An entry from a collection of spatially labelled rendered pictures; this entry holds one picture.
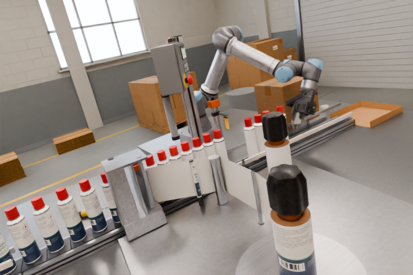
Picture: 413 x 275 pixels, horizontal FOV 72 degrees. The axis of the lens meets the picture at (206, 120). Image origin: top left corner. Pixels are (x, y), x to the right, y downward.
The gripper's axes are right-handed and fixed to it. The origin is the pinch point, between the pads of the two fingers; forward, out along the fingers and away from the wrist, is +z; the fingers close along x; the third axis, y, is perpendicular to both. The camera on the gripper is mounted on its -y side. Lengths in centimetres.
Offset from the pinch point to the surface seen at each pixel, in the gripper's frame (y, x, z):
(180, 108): -341, 92, 16
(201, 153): 3, -50, 20
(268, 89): -28.7, 1.3, -18.4
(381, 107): 1, 67, -27
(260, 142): 2.0, -20.7, 11.0
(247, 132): 2.1, -29.4, 7.6
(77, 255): 6, -90, 62
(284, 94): -17.4, 4.5, -17.2
